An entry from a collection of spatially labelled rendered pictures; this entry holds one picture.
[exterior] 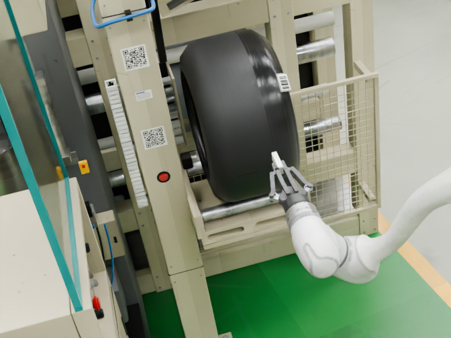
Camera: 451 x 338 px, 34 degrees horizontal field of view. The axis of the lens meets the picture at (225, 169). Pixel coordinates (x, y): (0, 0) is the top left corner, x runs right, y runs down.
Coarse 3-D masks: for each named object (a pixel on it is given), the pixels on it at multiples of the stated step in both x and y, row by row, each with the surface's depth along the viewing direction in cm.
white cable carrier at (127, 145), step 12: (108, 96) 227; (120, 108) 229; (120, 120) 231; (120, 132) 234; (132, 144) 239; (132, 156) 240; (132, 168) 242; (132, 180) 245; (144, 192) 249; (144, 204) 252
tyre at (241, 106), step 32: (256, 32) 240; (192, 64) 230; (224, 64) 225; (256, 64) 225; (192, 96) 230; (224, 96) 221; (256, 96) 222; (288, 96) 226; (192, 128) 267; (224, 128) 221; (256, 128) 223; (288, 128) 225; (224, 160) 225; (256, 160) 227; (288, 160) 230; (224, 192) 237; (256, 192) 240
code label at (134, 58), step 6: (126, 48) 217; (132, 48) 217; (138, 48) 218; (144, 48) 218; (126, 54) 218; (132, 54) 219; (138, 54) 219; (144, 54) 219; (126, 60) 219; (132, 60) 220; (138, 60) 220; (144, 60) 221; (126, 66) 220; (132, 66) 221; (138, 66) 221; (144, 66) 222
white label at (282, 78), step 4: (280, 76) 225; (284, 76) 226; (280, 80) 224; (284, 80) 225; (288, 80) 226; (280, 84) 224; (284, 84) 225; (288, 84) 225; (280, 88) 224; (284, 88) 224; (288, 88) 225
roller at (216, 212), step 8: (280, 192) 253; (248, 200) 252; (256, 200) 252; (264, 200) 252; (208, 208) 251; (216, 208) 251; (224, 208) 251; (232, 208) 251; (240, 208) 251; (248, 208) 252; (256, 208) 253; (208, 216) 250; (216, 216) 251; (224, 216) 252
